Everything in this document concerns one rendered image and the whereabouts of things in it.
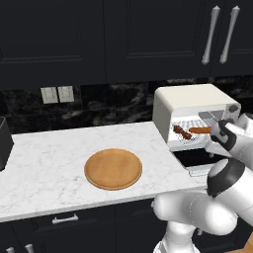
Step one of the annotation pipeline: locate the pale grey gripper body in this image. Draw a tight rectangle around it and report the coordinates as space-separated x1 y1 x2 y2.
205 141 232 159

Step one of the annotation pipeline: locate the toaster oven glass door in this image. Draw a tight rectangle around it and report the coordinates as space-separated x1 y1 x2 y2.
170 146 229 178

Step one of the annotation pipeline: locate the brown baguette bread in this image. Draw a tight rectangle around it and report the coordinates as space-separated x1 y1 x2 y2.
188 126 212 134

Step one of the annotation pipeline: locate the brown kebab skewer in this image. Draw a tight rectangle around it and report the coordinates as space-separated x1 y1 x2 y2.
172 124 193 141

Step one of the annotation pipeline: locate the white toaster oven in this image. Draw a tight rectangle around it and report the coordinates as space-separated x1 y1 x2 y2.
151 83 242 178

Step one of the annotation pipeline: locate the black base cupboard door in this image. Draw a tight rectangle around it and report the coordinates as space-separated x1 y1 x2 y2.
114 197 168 253
19 226 117 253
0 220 21 253

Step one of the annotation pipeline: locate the round wooden plate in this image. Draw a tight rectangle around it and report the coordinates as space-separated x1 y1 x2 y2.
83 147 143 192

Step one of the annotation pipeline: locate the black drawer front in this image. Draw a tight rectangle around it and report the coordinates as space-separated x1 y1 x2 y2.
31 205 117 237

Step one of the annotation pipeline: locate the black countertop appliance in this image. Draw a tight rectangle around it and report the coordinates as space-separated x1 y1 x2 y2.
0 116 15 172

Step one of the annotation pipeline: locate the silver cupboard door handle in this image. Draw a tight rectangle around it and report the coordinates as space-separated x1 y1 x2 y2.
218 5 241 65
201 5 221 65

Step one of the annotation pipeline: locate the black wall cupboard door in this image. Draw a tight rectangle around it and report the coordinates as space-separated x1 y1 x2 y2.
0 0 108 89
210 0 253 79
104 0 213 84

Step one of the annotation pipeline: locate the beige wall switch plate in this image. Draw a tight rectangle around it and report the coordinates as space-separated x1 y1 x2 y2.
40 86 59 105
57 85 75 104

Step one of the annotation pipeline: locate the silver drawer handle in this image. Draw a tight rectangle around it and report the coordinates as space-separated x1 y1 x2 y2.
50 213 80 225

